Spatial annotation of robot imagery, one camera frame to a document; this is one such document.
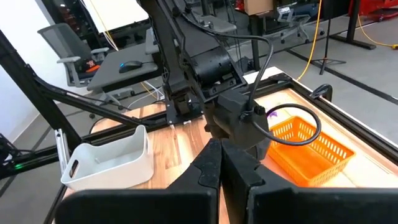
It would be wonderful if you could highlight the gray rolling chair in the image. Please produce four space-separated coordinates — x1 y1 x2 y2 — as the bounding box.
275 5 326 44

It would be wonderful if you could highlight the black frame hook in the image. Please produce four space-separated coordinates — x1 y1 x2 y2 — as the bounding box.
309 83 333 102

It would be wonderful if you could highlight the white plastic bin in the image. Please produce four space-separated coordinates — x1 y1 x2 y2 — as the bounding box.
60 124 155 191

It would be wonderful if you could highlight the black floor tripod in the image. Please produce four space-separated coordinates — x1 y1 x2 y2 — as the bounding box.
312 0 347 75

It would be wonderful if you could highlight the long yellow cable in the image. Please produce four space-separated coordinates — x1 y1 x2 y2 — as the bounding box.
295 0 323 82

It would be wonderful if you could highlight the orange plastic basket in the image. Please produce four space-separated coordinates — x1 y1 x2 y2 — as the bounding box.
266 116 356 187

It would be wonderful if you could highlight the gray mesh office chair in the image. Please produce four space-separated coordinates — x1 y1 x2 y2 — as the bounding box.
37 22 110 88

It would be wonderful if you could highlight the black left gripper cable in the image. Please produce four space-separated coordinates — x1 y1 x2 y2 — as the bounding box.
217 32 323 147

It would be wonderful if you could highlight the cardboard box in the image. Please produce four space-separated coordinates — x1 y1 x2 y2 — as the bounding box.
243 0 274 16

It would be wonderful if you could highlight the red equipment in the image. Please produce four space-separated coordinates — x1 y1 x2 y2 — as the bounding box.
348 0 398 18

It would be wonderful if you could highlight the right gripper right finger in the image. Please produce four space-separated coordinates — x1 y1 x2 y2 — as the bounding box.
221 139 398 224

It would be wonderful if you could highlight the gray desk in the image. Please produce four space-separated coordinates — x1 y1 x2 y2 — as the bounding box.
86 27 164 93

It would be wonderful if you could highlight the yellow cable with plug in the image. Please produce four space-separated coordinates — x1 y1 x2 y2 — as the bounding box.
356 14 398 50

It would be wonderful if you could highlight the black table leg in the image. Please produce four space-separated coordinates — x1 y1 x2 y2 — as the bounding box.
329 0 377 50

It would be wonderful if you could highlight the black computer mouse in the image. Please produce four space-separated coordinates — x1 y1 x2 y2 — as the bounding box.
119 60 144 74

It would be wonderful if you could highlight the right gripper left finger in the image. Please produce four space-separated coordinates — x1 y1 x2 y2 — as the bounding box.
55 138 223 224

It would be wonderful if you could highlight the silver metal bracket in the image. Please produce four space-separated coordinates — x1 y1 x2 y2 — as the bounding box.
54 129 72 175

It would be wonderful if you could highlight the white board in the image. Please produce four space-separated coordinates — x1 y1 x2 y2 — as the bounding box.
82 0 150 34

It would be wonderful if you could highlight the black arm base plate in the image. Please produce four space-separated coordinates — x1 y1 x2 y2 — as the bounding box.
164 99 208 125

